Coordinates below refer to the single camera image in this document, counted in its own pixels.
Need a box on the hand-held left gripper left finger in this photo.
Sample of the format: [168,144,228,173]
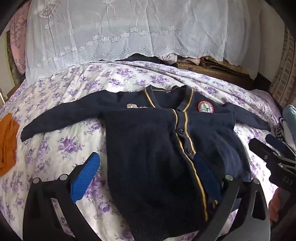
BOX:
[23,152,102,241]

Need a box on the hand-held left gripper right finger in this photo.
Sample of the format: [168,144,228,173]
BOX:
[194,154,271,241]

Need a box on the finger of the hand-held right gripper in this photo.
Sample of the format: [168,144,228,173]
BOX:
[265,134,296,161]
[248,138,281,167]

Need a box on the navy knit cardigan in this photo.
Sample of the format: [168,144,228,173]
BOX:
[20,85,272,241]

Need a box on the person's right hand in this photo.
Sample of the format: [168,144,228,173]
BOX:
[268,189,282,223]

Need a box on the black white striped garment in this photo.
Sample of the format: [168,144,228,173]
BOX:
[275,116,287,142]

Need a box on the pale grey folded garment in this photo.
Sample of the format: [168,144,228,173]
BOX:
[283,120,296,145]

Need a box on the light blue fleece garment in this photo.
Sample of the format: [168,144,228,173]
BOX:
[282,105,296,132]

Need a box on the brick pattern curtain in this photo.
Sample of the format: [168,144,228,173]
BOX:
[269,29,296,108]

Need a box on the purple floral bedsheet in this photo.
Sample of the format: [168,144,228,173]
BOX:
[0,61,284,241]

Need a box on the orange cloth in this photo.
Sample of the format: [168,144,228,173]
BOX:
[0,113,21,176]

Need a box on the brown woven mat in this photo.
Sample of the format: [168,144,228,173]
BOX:
[176,56,255,91]

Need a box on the dark cloth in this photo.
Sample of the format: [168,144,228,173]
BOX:
[116,53,161,64]

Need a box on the pink folded bedding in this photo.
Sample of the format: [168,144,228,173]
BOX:
[161,53,201,66]

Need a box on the white lace cloth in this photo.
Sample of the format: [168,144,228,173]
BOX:
[25,0,263,80]

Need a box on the pink patterned cloth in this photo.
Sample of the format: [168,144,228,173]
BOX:
[9,5,31,75]

